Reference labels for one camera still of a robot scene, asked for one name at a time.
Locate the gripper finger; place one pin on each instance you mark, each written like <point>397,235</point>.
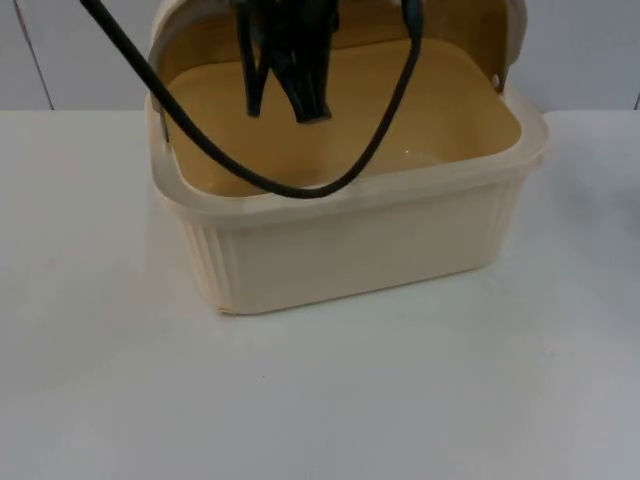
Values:
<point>254,75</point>
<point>305,80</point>

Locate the cream box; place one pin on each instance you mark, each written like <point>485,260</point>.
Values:
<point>360,250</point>

